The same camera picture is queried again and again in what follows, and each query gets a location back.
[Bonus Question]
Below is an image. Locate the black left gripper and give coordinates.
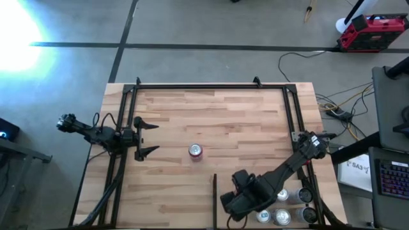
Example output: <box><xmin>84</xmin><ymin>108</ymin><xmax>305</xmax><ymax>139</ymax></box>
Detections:
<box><xmin>120</xmin><ymin>116</ymin><xmax>160</xmax><ymax>162</ymax></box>

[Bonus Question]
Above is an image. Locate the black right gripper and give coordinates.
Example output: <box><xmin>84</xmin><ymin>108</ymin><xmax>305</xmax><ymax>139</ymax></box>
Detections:
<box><xmin>220</xmin><ymin>169</ymin><xmax>278</xmax><ymax>222</ymax></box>

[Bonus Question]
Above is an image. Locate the slim teal patterned can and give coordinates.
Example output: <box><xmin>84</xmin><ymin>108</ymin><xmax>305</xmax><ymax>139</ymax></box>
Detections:
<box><xmin>256</xmin><ymin>209</ymin><xmax>272</xmax><ymax>224</ymax></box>

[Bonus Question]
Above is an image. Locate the silver Diet Coke can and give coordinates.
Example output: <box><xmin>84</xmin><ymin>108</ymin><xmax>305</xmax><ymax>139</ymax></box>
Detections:
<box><xmin>271</xmin><ymin>208</ymin><xmax>292</xmax><ymax>227</ymax></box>
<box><xmin>277</xmin><ymin>188</ymin><xmax>290</xmax><ymax>203</ymax></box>

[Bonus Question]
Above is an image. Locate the red Fanta strawberry can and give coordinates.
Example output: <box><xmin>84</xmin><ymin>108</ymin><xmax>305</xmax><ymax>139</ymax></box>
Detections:
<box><xmin>187</xmin><ymin>142</ymin><xmax>204</xmax><ymax>162</ymax></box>

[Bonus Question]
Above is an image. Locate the slim white Celsius can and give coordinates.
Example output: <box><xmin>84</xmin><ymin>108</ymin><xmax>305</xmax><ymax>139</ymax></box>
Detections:
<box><xmin>292</xmin><ymin>206</ymin><xmax>319</xmax><ymax>224</ymax></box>
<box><xmin>289</xmin><ymin>187</ymin><xmax>314</xmax><ymax>205</ymax></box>

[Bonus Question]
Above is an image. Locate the white printed paper sheet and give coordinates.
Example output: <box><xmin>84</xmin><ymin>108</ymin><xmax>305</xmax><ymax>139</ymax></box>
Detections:
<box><xmin>337</xmin><ymin>153</ymin><xmax>374</xmax><ymax>193</ymax></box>

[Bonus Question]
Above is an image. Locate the black power strip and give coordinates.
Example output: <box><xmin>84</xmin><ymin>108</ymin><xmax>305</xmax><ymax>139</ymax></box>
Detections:
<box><xmin>325</xmin><ymin>108</ymin><xmax>354</xmax><ymax>122</ymax></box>

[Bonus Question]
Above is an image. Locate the dark computer desk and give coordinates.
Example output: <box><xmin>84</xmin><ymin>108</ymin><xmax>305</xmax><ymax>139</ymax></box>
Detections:
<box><xmin>367</xmin><ymin>146</ymin><xmax>409</xmax><ymax>230</ymax></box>

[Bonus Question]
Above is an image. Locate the grey metal bench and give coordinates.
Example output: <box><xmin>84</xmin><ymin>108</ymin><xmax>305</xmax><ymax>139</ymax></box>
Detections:
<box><xmin>0</xmin><ymin>137</ymin><xmax>54</xmax><ymax>230</ymax></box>

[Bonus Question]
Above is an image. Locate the black box with blue light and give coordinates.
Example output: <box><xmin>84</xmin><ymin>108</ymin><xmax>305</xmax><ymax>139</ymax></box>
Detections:
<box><xmin>0</xmin><ymin>118</ymin><xmax>20</xmax><ymax>142</ymax></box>

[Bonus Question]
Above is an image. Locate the black backlit keyboard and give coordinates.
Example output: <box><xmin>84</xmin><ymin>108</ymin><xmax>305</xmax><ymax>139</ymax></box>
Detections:
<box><xmin>378</xmin><ymin>158</ymin><xmax>409</xmax><ymax>198</ymax></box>

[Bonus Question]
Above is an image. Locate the grey desk panel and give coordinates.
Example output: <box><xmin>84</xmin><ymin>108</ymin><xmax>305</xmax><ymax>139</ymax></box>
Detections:
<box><xmin>371</xmin><ymin>65</ymin><xmax>409</xmax><ymax>153</ymax></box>

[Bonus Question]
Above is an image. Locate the black monitor pole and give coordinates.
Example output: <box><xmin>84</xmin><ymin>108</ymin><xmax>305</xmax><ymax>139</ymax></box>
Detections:
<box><xmin>384</xmin><ymin>56</ymin><xmax>409</xmax><ymax>80</ymax></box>

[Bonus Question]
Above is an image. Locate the red and black toolbox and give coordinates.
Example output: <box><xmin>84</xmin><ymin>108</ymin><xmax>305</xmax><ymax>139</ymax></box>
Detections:
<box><xmin>337</xmin><ymin>13</ymin><xmax>409</xmax><ymax>53</ymax></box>

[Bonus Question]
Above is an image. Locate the black cable bundle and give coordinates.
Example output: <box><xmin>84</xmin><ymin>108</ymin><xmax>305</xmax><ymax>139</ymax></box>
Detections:
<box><xmin>78</xmin><ymin>149</ymin><xmax>128</xmax><ymax>228</ymax></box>
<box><xmin>300</xmin><ymin>165</ymin><xmax>339</xmax><ymax>228</ymax></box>

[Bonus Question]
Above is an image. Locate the black aluminium rig frame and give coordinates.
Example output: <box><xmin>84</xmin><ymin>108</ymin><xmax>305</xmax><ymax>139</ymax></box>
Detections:
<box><xmin>68</xmin><ymin>76</ymin><xmax>349</xmax><ymax>230</ymax></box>

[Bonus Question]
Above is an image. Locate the yellow floor cable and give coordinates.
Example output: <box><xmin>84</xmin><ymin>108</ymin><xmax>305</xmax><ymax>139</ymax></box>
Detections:
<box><xmin>318</xmin><ymin>86</ymin><xmax>374</xmax><ymax>141</ymax></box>

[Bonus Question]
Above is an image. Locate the thin black floor cable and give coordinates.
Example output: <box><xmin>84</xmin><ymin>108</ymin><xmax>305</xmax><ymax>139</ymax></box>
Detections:
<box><xmin>277</xmin><ymin>50</ymin><xmax>327</xmax><ymax>83</ymax></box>

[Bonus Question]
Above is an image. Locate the hanging yellow cable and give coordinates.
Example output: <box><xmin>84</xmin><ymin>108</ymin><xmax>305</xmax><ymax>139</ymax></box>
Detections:
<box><xmin>303</xmin><ymin>0</ymin><xmax>318</xmax><ymax>24</ymax></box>

